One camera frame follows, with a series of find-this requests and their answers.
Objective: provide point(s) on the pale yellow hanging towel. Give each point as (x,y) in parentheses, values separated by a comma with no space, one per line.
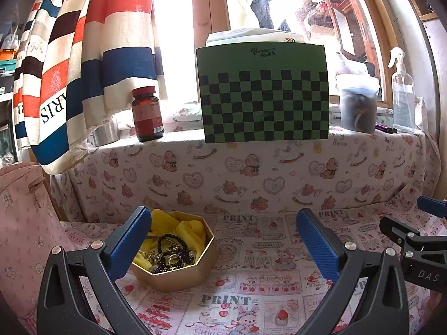
(241,7)

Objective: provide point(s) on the clear spray bottle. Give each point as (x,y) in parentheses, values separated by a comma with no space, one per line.
(403,101)

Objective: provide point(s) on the dark hanging garment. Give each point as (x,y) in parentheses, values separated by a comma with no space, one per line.
(263,8)

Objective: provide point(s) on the brown pill bottle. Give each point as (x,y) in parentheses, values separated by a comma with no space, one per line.
(148,118)

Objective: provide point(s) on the purple pen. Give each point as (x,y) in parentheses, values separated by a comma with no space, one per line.
(386,129)

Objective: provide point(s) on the pink backpack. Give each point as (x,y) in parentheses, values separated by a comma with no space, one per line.
(24,237)

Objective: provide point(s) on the silver jewelry piece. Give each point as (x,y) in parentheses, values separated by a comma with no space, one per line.
(153,257)

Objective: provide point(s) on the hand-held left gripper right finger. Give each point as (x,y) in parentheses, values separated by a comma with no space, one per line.
(316,245)

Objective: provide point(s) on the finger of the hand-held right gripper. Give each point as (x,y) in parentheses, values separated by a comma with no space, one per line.
(433,205)
(396,228)

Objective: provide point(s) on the crumpled plastic bag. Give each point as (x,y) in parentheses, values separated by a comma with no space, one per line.
(351,64)

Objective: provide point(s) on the white shelf with boxes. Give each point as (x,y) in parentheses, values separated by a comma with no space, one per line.
(7,76)

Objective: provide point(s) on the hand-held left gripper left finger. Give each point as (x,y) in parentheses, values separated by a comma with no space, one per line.
(131,245)

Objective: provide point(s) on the metal can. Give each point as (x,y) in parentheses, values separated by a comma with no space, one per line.
(104,134)

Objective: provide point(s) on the white plastic bag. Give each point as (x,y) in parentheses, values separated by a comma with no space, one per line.
(251,36)

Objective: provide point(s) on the clear plastic lidded container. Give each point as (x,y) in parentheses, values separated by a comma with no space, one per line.
(358,108)

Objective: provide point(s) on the gold octagonal box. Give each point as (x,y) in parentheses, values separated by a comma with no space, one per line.
(181,281)

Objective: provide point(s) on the striped curtain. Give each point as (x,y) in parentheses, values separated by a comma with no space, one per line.
(87,59)

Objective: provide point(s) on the green checkered board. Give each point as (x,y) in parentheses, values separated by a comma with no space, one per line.
(262,101)

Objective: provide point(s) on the bear print tablecloth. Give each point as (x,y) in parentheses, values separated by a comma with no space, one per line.
(244,178)

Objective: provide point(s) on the wooden window frame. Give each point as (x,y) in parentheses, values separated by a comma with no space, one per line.
(209,7)

